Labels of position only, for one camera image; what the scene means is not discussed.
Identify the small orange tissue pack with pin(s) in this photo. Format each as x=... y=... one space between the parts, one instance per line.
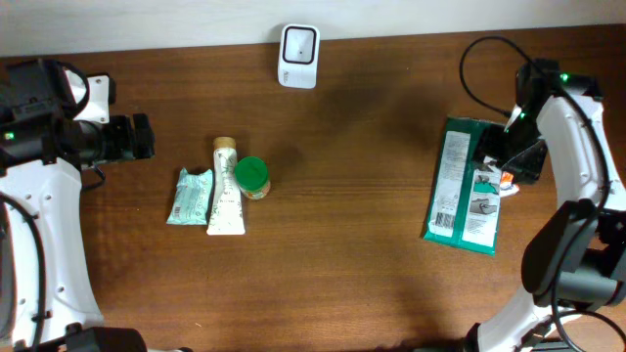
x=507 y=186

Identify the white cream tube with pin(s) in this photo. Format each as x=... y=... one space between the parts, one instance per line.
x=226 y=213

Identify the white barcode scanner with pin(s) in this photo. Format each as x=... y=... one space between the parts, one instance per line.
x=299 y=56

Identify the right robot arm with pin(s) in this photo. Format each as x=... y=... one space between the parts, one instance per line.
x=575 y=264

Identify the green wipes packet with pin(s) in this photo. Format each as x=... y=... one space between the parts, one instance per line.
x=465 y=203

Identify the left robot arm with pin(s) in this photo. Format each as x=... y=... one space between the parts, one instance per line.
x=47 y=302

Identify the light teal tissue pack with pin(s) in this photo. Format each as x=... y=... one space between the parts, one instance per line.
x=190 y=205

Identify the green lid small jar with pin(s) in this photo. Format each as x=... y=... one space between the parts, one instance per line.
x=252 y=176

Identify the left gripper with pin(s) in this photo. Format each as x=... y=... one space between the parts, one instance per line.
x=132 y=146

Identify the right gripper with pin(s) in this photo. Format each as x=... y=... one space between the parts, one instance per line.
x=494 y=151

